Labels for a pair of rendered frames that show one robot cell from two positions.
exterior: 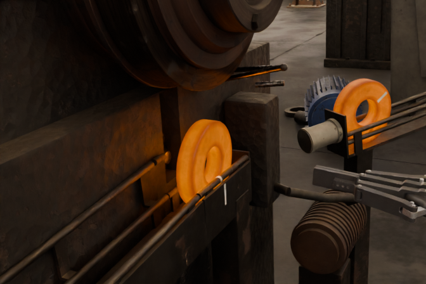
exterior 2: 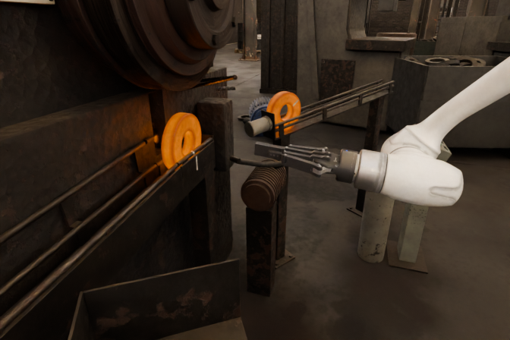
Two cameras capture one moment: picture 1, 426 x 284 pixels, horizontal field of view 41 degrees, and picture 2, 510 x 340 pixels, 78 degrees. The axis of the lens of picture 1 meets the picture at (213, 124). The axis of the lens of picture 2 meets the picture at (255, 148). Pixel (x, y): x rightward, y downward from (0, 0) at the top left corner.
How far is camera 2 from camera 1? 0.17 m
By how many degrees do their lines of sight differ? 11
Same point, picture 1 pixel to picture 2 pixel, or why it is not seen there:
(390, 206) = (305, 167)
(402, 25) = (303, 68)
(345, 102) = (273, 105)
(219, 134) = (192, 123)
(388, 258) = (297, 199)
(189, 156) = (170, 136)
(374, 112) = (291, 112)
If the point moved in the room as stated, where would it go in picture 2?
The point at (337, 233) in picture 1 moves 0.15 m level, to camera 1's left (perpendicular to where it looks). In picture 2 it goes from (269, 186) to (225, 190)
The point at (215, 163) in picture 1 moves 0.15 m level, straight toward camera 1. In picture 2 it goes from (190, 143) to (189, 165)
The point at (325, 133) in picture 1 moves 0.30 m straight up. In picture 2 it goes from (262, 124) to (262, 38)
